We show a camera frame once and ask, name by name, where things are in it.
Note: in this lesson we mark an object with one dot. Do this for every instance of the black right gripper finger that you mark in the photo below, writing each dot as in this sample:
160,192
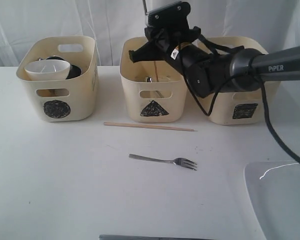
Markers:
150,51

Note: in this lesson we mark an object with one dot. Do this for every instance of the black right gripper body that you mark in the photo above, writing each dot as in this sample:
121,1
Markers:
163,40

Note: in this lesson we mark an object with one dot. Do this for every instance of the steel spoon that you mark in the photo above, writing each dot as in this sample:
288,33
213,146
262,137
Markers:
156,94

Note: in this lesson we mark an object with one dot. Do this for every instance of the small steel bowl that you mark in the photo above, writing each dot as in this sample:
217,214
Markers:
74,72

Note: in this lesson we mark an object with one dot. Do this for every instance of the wooden chopstick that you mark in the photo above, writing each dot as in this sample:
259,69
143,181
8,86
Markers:
155,71
147,126

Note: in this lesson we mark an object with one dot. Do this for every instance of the steel mug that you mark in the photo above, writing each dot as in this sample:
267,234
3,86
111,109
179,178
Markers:
54,57

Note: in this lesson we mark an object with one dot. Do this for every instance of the white ceramic bowl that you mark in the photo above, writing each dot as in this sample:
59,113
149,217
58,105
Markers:
47,70

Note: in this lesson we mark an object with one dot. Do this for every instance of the steel fork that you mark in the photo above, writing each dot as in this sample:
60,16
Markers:
179,161

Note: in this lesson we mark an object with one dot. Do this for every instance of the white square plate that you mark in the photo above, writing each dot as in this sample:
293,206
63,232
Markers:
274,191

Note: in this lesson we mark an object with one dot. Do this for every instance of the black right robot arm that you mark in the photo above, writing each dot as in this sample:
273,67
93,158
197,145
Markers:
278,66

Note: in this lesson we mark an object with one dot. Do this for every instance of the cream bin with triangle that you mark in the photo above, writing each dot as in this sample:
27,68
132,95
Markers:
140,107

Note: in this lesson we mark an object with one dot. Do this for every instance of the cream bin with circle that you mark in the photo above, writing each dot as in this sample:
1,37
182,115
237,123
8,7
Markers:
63,99

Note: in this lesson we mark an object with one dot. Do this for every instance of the cream bin with square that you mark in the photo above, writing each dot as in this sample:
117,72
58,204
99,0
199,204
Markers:
240,112

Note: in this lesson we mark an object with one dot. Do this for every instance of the white backdrop curtain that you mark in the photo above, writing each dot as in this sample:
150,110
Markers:
275,24

